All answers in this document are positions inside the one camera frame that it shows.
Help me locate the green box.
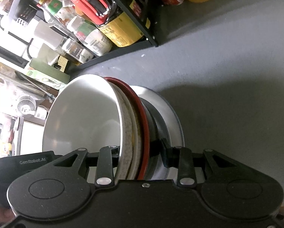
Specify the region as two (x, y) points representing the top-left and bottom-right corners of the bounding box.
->
(24, 58), (70, 90)

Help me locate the dark soy sauce bottle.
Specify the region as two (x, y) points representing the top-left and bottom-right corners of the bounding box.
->
(69, 0), (145, 48)

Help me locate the red rimmed bowl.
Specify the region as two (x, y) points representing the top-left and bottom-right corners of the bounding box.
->
(105, 77), (159, 180)

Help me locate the black metal kitchen rack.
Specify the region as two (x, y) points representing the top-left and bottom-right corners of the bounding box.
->
(0, 0), (168, 73)

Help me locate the speckled white bowl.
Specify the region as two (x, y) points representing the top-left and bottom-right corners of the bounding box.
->
(110, 83), (142, 181)

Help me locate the large white plate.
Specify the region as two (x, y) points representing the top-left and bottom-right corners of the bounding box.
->
(131, 85), (185, 180)

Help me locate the small spice jar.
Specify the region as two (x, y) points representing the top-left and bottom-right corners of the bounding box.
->
(62, 39), (94, 64)

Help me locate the white labelled jar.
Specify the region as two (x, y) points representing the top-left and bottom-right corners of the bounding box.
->
(66, 16), (112, 57)

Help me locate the small white fan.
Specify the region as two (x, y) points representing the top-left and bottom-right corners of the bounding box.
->
(17, 95), (49, 120)

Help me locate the white ceramic bowl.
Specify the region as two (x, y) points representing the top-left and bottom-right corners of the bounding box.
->
(42, 74), (124, 180)

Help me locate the person's left hand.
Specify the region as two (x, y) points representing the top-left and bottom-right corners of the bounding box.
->
(0, 198), (17, 228)

